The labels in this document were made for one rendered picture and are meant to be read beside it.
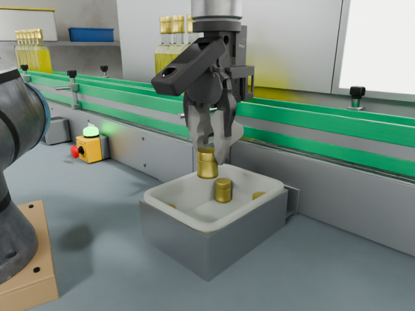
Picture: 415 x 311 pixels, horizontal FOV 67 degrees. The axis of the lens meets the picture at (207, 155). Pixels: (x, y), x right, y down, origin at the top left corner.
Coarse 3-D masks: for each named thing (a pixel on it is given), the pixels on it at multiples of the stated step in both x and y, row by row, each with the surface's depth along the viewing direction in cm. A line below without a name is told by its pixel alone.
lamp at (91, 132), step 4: (88, 128) 94; (92, 128) 94; (96, 128) 95; (84, 132) 94; (88, 132) 93; (92, 132) 94; (96, 132) 95; (84, 136) 94; (88, 136) 94; (92, 136) 94; (96, 136) 95
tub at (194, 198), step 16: (192, 176) 63; (224, 176) 69; (240, 176) 66; (256, 176) 63; (160, 192) 58; (176, 192) 61; (192, 192) 64; (208, 192) 67; (240, 192) 67; (272, 192) 56; (160, 208) 51; (176, 208) 61; (192, 208) 64; (208, 208) 65; (224, 208) 65; (240, 208) 50; (192, 224) 46; (208, 224) 46; (224, 224) 47
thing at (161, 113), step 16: (32, 80) 135; (48, 80) 123; (48, 96) 127; (64, 96) 116; (80, 96) 107; (96, 96) 99; (112, 96) 92; (128, 96) 86; (144, 96) 81; (112, 112) 94; (128, 112) 88; (144, 112) 84; (160, 112) 79; (176, 112) 74; (160, 128) 80; (176, 128) 75
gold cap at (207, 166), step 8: (200, 152) 50; (208, 152) 49; (200, 160) 50; (208, 160) 50; (200, 168) 51; (208, 168) 50; (216, 168) 51; (200, 176) 51; (208, 176) 50; (216, 176) 51
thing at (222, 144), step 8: (216, 112) 47; (216, 120) 47; (216, 128) 48; (232, 128) 49; (240, 128) 51; (216, 136) 48; (224, 136) 47; (232, 136) 50; (240, 136) 51; (216, 144) 48; (224, 144) 48; (216, 152) 49; (224, 152) 49; (216, 160) 50; (224, 160) 50
